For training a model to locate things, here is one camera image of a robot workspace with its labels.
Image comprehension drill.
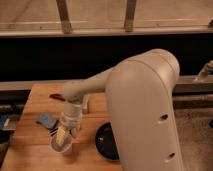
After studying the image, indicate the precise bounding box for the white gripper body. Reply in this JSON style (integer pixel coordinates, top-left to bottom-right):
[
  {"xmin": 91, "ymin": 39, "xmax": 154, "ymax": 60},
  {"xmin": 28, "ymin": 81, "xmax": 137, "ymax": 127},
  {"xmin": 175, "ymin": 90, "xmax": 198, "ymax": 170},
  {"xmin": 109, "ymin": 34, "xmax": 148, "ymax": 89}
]
[{"xmin": 59, "ymin": 113, "xmax": 82, "ymax": 130}]

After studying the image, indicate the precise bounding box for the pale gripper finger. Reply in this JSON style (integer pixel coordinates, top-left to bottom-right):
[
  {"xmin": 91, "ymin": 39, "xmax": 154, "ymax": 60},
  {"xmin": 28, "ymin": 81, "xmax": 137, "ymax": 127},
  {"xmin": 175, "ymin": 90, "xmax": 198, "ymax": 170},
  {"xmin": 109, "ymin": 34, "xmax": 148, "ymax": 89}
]
[
  {"xmin": 56, "ymin": 125, "xmax": 69, "ymax": 146},
  {"xmin": 71, "ymin": 125, "xmax": 80, "ymax": 138}
]

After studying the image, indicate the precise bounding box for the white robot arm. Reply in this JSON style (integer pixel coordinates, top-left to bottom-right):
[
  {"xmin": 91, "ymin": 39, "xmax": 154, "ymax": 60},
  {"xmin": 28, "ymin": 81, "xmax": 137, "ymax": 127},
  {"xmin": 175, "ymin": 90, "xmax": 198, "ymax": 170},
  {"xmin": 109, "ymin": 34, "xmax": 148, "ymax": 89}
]
[{"xmin": 60, "ymin": 49, "xmax": 184, "ymax": 171}]

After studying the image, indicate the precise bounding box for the black ceramic bowl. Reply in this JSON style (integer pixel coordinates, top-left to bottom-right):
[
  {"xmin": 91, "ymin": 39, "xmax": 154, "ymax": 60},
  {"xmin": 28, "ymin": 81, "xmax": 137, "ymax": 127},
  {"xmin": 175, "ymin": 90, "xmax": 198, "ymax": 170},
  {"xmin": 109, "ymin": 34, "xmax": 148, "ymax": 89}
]
[{"xmin": 95, "ymin": 122, "xmax": 119, "ymax": 161}]

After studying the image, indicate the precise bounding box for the black white striped box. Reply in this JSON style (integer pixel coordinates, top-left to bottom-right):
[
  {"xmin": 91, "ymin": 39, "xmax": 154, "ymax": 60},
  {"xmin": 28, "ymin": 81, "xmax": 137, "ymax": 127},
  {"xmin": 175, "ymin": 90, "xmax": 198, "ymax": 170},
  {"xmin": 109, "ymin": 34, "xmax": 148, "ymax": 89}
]
[{"xmin": 50, "ymin": 128, "xmax": 58, "ymax": 136}]

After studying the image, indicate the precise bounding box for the blue sponge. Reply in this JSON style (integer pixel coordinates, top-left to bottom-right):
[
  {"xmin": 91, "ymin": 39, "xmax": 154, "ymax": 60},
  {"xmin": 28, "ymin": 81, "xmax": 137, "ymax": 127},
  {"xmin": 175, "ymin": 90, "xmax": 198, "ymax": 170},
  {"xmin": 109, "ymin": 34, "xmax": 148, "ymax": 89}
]
[{"xmin": 36, "ymin": 113, "xmax": 57, "ymax": 129}]

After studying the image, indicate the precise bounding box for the red brown small object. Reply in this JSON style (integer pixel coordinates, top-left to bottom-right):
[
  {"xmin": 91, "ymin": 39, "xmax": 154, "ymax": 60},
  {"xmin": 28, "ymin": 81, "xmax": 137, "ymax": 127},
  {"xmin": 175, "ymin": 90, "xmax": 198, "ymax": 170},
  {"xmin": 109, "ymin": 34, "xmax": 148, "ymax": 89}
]
[{"xmin": 49, "ymin": 93, "xmax": 65, "ymax": 101}]

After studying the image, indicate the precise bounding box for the dark clutter at left edge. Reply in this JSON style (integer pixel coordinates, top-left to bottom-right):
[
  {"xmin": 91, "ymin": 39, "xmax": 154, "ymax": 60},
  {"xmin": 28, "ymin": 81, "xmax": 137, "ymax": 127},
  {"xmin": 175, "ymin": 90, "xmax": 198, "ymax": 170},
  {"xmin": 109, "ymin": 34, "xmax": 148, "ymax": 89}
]
[{"xmin": 0, "ymin": 103, "xmax": 24, "ymax": 168}]

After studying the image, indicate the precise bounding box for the metal window frame rail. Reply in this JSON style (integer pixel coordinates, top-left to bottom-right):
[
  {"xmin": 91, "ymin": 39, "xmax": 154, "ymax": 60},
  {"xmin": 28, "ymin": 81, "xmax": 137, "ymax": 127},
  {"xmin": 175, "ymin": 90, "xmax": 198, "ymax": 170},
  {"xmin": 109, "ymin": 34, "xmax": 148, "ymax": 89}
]
[{"xmin": 0, "ymin": 0, "xmax": 213, "ymax": 37}]

